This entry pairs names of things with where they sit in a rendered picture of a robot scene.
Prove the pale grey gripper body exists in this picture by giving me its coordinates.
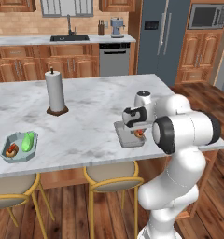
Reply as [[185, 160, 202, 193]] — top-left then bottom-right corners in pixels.
[[126, 123, 147, 133]]

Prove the brown cooked food piece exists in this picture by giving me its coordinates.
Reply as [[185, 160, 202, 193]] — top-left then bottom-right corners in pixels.
[[133, 130, 146, 139]]

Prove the grey tupperware container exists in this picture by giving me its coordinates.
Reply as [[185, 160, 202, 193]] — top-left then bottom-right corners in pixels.
[[113, 120, 147, 149]]

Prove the green vegetable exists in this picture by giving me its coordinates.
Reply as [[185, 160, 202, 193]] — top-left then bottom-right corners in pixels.
[[21, 132, 35, 153]]

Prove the teal tupperware container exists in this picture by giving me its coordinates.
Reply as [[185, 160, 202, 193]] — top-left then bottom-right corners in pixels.
[[0, 131, 40, 164]]

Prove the brown and red cooked food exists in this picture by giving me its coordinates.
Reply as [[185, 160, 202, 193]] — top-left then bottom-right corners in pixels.
[[5, 142, 20, 159]]

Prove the grey dishwasher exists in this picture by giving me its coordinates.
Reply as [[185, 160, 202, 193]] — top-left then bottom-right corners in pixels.
[[98, 42, 132, 77]]

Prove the brown paper towel holder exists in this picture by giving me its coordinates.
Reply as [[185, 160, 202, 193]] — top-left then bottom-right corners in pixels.
[[46, 66, 70, 118]]

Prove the white paper towel roll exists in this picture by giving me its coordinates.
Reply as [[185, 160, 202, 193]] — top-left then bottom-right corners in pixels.
[[44, 70, 66, 113]]

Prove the grey fridge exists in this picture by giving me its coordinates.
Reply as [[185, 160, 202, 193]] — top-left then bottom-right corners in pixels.
[[136, 0, 192, 88]]

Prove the wooden tall cupboard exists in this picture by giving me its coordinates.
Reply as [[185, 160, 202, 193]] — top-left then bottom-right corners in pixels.
[[175, 29, 224, 85]]

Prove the pale blue coffee machine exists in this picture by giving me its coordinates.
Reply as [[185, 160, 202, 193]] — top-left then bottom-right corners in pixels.
[[109, 17, 127, 39]]

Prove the brown knife block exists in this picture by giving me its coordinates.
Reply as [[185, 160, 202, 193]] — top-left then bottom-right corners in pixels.
[[97, 19, 106, 36]]

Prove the black sink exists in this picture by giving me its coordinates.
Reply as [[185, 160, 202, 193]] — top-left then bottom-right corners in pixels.
[[49, 35, 91, 43]]

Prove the dark metal tap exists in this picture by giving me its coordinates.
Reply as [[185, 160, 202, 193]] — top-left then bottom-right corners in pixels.
[[65, 14, 77, 37]]

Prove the wooden base cupboard run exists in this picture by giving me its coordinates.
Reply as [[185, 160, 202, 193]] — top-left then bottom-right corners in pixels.
[[0, 43, 101, 84]]

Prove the grey microwave oven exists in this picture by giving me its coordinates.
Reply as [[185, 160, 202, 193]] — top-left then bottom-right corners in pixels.
[[187, 3, 224, 31]]

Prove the yellow frame bar stool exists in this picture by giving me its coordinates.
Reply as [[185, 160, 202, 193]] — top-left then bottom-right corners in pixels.
[[83, 160, 146, 239], [0, 173, 56, 239]]

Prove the wooden wall cupboard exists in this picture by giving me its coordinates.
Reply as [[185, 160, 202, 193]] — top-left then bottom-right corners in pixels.
[[0, 0, 37, 13], [98, 0, 137, 13]]

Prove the grey frame window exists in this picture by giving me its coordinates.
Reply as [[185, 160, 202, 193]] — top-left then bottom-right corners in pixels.
[[39, 0, 95, 19]]

